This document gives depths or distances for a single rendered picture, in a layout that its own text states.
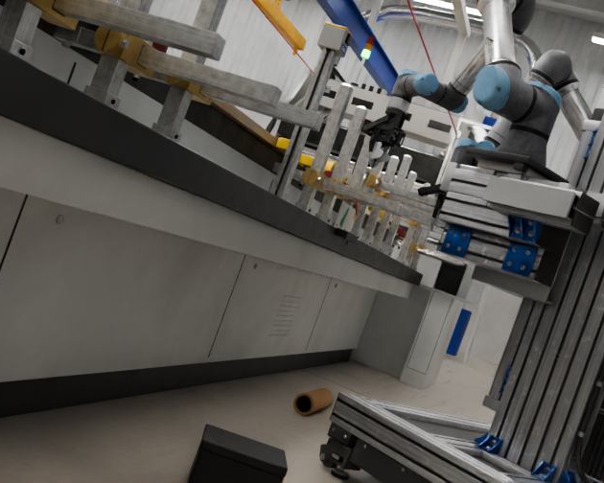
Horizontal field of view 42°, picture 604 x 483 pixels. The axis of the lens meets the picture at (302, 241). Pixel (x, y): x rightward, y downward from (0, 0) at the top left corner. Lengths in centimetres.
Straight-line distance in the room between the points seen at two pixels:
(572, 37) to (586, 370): 1013
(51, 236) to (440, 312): 376
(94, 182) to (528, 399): 142
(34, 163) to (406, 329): 428
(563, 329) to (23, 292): 143
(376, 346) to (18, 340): 384
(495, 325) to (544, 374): 915
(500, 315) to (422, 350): 630
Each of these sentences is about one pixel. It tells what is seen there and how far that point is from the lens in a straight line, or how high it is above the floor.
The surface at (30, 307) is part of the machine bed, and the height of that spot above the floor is 27.
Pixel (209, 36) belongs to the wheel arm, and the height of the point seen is 81.
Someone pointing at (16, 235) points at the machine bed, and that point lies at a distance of 168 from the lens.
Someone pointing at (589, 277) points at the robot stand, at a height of 79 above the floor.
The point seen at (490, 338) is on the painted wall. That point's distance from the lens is 1150.
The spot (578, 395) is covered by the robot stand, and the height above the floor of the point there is 47.
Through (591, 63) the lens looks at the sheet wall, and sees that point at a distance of 1215.
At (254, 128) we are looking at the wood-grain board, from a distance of 244.
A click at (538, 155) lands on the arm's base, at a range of 238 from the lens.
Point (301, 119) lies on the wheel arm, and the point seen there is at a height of 82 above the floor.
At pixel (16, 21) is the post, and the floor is 75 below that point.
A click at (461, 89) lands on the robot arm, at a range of 279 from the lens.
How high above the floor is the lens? 59
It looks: 1 degrees up
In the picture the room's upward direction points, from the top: 20 degrees clockwise
